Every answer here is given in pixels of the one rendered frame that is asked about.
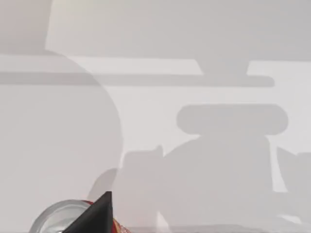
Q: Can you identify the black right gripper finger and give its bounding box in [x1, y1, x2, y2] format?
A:
[62, 191, 114, 233]

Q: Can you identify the red and white can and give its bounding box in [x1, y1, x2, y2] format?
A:
[28, 199, 127, 233]

